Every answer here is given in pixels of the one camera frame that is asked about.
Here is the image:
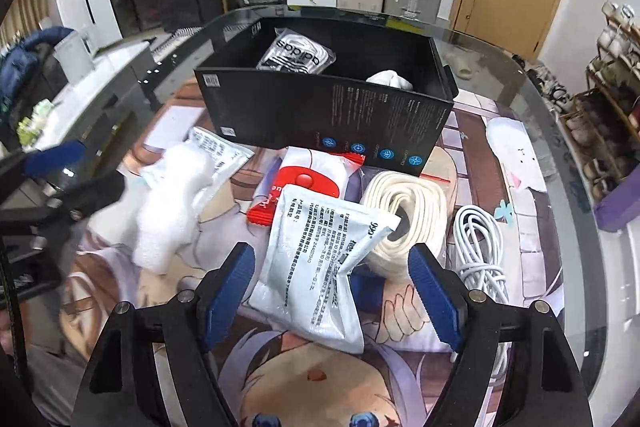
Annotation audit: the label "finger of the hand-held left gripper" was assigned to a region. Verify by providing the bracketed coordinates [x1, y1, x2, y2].
[0, 141, 87, 204]
[30, 172, 126, 228]

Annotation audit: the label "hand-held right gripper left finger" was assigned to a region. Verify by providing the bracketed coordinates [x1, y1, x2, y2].
[70, 242, 258, 427]

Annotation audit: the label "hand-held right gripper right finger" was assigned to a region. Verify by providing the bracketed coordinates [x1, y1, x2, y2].
[407, 243, 593, 427]

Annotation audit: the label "white fluffy bagged item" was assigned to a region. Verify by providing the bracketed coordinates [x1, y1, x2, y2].
[132, 142, 218, 275]

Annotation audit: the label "large white printed packet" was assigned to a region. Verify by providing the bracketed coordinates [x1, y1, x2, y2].
[248, 184, 403, 354]

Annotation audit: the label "black cardboard box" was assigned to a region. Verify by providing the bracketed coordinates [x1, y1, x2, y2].
[194, 18, 459, 178]

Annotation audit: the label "white and green flowers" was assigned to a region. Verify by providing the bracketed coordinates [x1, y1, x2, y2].
[17, 102, 55, 148]

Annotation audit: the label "blue jacket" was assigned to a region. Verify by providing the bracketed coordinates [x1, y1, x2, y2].
[0, 27, 76, 128]

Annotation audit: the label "white plastic bin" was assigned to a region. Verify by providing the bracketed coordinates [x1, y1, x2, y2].
[52, 29, 98, 85]

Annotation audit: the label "printed cartoon table mat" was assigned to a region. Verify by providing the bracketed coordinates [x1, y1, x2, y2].
[60, 77, 566, 427]

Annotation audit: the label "small white printed packet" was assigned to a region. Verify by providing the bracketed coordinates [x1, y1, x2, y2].
[187, 127, 256, 208]

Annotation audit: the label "red and white packet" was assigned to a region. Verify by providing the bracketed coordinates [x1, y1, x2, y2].
[246, 147, 365, 228]

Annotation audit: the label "purple box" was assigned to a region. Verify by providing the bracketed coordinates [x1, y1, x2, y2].
[592, 192, 640, 230]

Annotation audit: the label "white cloth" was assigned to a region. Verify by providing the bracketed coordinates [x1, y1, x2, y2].
[366, 70, 415, 90]

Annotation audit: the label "beige slipper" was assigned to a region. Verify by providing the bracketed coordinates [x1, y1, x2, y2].
[445, 52, 476, 78]

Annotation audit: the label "black and white printed bag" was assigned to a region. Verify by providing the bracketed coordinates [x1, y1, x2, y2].
[256, 28, 335, 75]

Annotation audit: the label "shoe rack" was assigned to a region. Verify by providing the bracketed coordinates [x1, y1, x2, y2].
[557, 2, 640, 208]

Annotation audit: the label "white coiled cable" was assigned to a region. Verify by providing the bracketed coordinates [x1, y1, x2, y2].
[452, 205, 512, 380]

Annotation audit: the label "white rope coil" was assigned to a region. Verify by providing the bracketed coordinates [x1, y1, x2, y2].
[361, 171, 448, 280]

